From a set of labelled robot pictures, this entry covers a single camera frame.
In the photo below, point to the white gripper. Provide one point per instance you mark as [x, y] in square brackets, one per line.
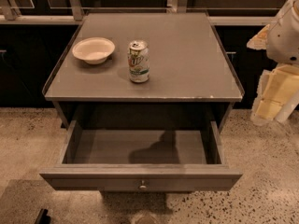
[282, 40]

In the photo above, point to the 7up soda can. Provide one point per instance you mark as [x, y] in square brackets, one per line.
[139, 61]

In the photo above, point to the grey cabinet with top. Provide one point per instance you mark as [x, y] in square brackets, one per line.
[157, 58]

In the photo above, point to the round metal drawer knob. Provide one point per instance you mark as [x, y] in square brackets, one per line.
[143, 185]

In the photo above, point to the open grey top drawer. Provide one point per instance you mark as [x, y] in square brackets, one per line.
[117, 160]

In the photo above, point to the white paper bowl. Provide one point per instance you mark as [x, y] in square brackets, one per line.
[93, 50]

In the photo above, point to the metal railing with posts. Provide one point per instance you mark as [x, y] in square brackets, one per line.
[221, 12]

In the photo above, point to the black object on floor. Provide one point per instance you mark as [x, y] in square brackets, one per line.
[43, 217]

